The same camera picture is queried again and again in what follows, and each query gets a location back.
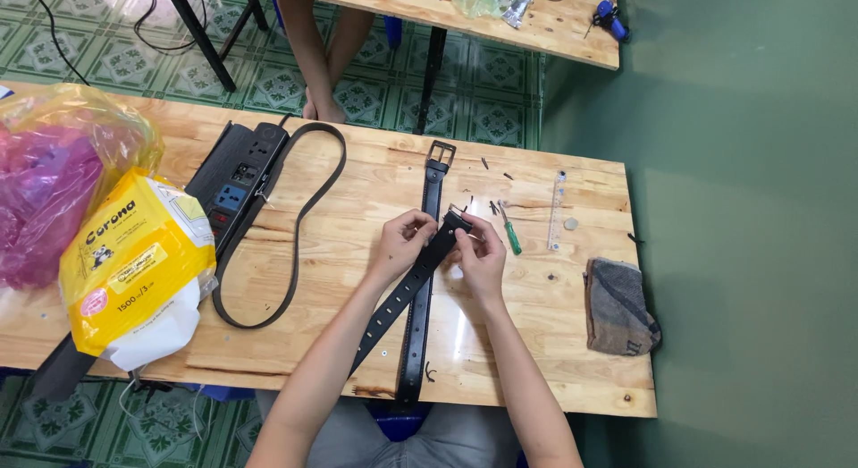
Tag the grey folded cloth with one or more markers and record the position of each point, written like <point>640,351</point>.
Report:
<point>618,308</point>

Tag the blue plastic stool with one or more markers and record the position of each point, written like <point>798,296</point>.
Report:
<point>399,420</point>

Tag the person's right hand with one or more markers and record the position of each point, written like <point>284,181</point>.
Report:
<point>484,260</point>

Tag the black metal stand legs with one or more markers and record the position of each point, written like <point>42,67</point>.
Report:
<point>201,35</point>

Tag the yellow white tissue pack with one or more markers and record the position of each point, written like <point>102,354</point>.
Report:
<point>134,267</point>

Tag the person's left hand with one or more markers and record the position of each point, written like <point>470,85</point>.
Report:
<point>399,247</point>

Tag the pink plastic bag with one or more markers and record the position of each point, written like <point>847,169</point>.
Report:
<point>40,200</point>

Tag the blue hand tool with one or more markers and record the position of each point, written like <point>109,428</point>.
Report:
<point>611,17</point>

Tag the clear plastic ruler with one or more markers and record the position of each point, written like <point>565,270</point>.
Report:
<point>556,210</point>

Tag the black belt with punched holes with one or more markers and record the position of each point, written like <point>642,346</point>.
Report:
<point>409,287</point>

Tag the dark brown looped belt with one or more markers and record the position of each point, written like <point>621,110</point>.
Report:
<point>298,220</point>

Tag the clear yellow plastic bag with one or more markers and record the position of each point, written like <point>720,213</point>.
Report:
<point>100,116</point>

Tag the curled black leather scrap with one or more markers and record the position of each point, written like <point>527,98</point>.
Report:
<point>429,372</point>

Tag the small round grey coin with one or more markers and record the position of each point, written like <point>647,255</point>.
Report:
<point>570,223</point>

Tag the black stitched belt square buckle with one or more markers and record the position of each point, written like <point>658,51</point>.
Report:
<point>419,327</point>

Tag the silver foil packet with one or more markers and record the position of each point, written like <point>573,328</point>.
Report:
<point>517,7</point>

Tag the black power strip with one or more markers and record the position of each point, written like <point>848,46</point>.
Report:
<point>234,180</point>

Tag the wooden table with black legs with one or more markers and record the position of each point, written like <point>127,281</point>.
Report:
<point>469,19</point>

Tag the person's grey shorts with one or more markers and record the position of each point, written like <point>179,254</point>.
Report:
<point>456,438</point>

